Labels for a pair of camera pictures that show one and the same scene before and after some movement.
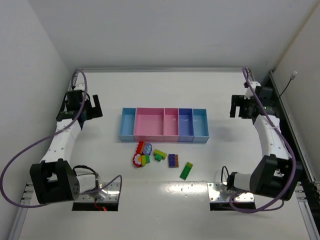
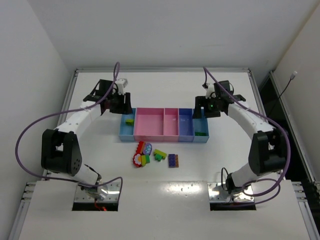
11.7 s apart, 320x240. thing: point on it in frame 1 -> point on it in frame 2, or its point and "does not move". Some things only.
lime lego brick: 158,152 does not move
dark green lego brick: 158,157 does not move
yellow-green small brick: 145,159 does not move
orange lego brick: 177,161 does not move
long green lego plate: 185,172 -> 198,133
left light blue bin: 127,124 does not move
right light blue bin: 200,128 does not move
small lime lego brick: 189,164 -> 129,121
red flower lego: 137,160 does not move
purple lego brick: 171,161 does not move
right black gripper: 238,107 -> 204,107
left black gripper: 90,110 -> 120,104
